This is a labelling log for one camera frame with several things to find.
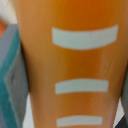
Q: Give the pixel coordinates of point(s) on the gripper grey teal right finger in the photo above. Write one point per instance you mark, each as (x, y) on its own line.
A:
(123, 123)

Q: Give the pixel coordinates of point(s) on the gripper grey teal left finger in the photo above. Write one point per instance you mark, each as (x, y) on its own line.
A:
(13, 80)

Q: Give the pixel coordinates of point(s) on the orange toy bread loaf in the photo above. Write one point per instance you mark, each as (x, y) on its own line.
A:
(76, 54)

